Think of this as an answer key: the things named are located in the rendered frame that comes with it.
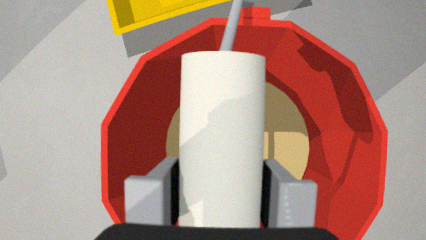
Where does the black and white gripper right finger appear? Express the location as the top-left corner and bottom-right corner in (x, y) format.
(260, 159), (318, 228)

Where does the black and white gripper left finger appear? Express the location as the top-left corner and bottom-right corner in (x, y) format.
(124, 157), (179, 225)

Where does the yellow square tray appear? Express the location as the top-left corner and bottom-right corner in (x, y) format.
(107, 0), (229, 36)

